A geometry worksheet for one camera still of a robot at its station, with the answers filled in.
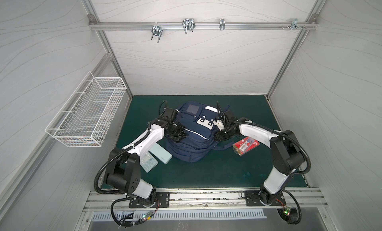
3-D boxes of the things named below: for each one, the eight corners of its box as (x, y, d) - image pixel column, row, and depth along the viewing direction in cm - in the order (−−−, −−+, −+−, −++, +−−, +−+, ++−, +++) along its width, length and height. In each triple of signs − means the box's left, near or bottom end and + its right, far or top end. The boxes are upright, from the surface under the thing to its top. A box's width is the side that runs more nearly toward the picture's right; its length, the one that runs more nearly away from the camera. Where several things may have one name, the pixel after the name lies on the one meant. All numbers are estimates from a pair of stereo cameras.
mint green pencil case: (150, 152, 92) (149, 150, 90) (157, 144, 96) (156, 142, 94) (165, 165, 87) (164, 163, 85) (173, 156, 91) (172, 154, 89)
